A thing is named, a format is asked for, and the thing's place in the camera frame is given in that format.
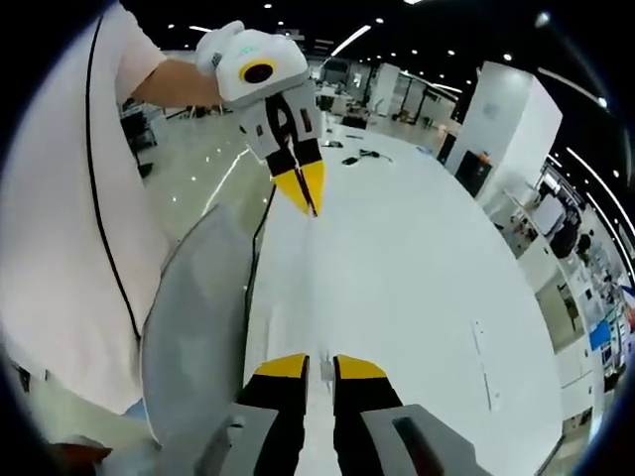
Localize black cabinet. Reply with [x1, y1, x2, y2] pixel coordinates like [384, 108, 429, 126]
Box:
[452, 150, 493, 200]

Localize black device with cable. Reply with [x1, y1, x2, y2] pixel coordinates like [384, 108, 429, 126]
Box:
[358, 147, 394, 164]

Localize black cable on shirt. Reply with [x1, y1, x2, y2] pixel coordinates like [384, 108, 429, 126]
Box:
[84, 13, 144, 344]

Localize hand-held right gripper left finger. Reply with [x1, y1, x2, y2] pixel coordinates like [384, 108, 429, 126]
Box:
[195, 352, 312, 476]

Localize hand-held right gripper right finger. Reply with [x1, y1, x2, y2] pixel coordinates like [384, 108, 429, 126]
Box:
[332, 353, 480, 476]

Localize grey cloth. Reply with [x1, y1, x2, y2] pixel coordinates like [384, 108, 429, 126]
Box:
[139, 201, 260, 450]

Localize person's blue trousers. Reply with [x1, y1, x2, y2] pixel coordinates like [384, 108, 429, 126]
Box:
[121, 400, 150, 425]

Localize white square pillar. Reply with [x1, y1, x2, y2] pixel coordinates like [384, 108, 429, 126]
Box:
[456, 60, 565, 202]

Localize black cable at table edge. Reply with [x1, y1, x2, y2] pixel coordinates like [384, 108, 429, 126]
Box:
[241, 183, 278, 391]

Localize reddish brown item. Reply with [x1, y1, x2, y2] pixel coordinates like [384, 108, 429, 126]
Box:
[48, 439, 114, 470]

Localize clear food packaging bag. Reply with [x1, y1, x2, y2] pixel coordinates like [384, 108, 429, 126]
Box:
[257, 207, 339, 398]

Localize person in white sleeve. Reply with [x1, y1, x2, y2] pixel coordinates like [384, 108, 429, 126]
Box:
[0, 0, 224, 420]

